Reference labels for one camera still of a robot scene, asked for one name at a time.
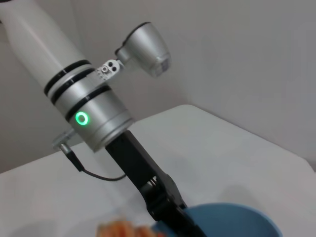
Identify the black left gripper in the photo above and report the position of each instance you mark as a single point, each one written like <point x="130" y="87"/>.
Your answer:
<point x="138" y="163"/>

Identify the blue bowl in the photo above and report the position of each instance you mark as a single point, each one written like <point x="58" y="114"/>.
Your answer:
<point x="234" y="222"/>

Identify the long rectangular toast bread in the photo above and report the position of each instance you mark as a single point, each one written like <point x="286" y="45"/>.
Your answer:
<point x="118" y="229"/>

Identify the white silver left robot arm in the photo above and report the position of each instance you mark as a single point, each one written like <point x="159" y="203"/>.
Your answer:
<point x="37" y="37"/>

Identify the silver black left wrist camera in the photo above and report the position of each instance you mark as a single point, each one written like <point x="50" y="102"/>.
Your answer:
<point x="148" y="47"/>

